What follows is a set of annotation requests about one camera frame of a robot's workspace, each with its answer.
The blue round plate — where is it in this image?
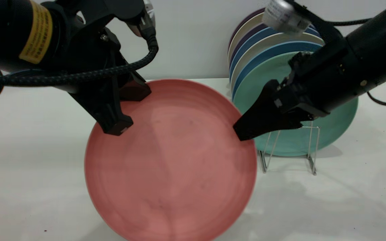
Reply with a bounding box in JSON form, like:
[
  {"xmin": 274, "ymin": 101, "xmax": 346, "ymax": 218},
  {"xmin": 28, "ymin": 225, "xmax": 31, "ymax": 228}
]
[
  {"xmin": 232, "ymin": 41, "xmax": 322, "ymax": 101},
  {"xmin": 229, "ymin": 25, "xmax": 321, "ymax": 81}
]

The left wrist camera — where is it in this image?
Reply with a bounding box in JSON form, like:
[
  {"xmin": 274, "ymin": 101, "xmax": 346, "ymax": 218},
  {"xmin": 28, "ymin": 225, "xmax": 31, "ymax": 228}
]
[{"xmin": 126, "ymin": 0, "xmax": 156, "ymax": 39}]

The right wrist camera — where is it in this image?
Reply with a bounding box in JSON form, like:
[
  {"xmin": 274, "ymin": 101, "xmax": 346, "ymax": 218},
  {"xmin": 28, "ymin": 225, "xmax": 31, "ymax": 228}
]
[{"xmin": 262, "ymin": 0, "xmax": 344, "ymax": 44}]

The pink round plate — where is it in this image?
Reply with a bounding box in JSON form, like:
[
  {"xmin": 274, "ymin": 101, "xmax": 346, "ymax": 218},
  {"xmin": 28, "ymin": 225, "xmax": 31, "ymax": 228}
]
[{"xmin": 84, "ymin": 79, "xmax": 258, "ymax": 241}]

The beige round plate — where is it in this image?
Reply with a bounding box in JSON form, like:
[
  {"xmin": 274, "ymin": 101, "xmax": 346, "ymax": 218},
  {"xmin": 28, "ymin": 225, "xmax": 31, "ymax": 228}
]
[
  {"xmin": 228, "ymin": 13, "xmax": 267, "ymax": 62},
  {"xmin": 230, "ymin": 32, "xmax": 324, "ymax": 89}
]

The dark purple round plate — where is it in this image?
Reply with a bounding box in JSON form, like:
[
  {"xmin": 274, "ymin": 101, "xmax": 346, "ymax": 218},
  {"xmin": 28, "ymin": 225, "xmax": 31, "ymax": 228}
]
[
  {"xmin": 229, "ymin": 20, "xmax": 270, "ymax": 64},
  {"xmin": 228, "ymin": 7, "xmax": 266, "ymax": 47}
]

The green round plate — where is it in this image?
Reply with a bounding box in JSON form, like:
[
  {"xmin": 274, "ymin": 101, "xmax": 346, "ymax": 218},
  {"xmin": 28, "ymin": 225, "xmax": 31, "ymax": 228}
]
[{"xmin": 232, "ymin": 51, "xmax": 359, "ymax": 157}]

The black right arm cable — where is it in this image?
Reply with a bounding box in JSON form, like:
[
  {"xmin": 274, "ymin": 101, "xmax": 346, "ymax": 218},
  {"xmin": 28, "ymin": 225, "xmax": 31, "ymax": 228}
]
[{"xmin": 327, "ymin": 18, "xmax": 371, "ymax": 27}]

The metal wire plate rack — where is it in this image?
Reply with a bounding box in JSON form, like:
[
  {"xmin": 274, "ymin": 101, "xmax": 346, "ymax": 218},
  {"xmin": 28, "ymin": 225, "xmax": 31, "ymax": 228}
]
[{"xmin": 259, "ymin": 121, "xmax": 320, "ymax": 176}]

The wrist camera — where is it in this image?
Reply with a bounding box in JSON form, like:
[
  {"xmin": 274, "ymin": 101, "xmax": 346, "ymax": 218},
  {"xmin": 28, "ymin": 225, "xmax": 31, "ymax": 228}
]
[
  {"xmin": 126, "ymin": 0, "xmax": 156, "ymax": 39},
  {"xmin": 262, "ymin": 0, "xmax": 344, "ymax": 44}
]

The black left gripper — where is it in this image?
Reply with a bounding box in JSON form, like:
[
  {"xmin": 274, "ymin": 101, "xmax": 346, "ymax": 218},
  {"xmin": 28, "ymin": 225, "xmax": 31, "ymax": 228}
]
[{"xmin": 56, "ymin": 0, "xmax": 152, "ymax": 136}]

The braided black left arm cable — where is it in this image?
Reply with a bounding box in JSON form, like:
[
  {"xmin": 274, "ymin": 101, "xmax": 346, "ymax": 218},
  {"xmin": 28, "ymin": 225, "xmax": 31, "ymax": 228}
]
[{"xmin": 0, "ymin": 33, "xmax": 159, "ymax": 107}]

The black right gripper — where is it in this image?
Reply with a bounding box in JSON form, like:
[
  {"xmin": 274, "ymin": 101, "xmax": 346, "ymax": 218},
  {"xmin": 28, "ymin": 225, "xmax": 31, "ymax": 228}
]
[{"xmin": 233, "ymin": 40, "xmax": 361, "ymax": 141}]

